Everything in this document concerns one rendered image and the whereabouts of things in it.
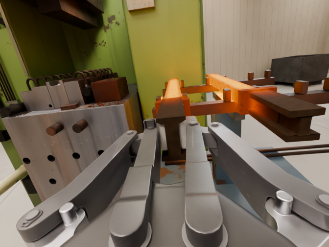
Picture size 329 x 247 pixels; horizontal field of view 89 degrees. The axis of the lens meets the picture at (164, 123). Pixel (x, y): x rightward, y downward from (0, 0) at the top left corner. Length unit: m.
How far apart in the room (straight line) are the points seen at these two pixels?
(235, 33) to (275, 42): 1.39
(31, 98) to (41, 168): 0.23
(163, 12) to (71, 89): 0.40
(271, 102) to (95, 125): 0.46
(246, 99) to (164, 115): 0.14
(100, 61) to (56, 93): 0.49
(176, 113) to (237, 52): 5.47
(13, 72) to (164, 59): 0.59
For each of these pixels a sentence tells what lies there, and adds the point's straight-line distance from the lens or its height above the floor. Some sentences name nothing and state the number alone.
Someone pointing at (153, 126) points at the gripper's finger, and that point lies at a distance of 0.15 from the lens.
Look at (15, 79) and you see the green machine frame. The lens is 0.90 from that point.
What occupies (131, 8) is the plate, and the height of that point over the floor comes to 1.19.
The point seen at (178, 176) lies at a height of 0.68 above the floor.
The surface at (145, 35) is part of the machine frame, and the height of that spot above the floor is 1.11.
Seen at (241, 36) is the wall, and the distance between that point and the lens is 5.68.
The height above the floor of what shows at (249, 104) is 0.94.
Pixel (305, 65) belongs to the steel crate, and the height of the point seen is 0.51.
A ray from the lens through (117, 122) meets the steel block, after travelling 0.52.
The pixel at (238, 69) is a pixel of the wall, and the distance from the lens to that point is 5.65.
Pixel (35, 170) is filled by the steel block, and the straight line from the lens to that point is 0.73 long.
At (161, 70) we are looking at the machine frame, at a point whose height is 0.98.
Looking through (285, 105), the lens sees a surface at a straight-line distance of 0.19.
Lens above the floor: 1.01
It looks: 20 degrees down
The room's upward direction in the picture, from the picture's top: 8 degrees counter-clockwise
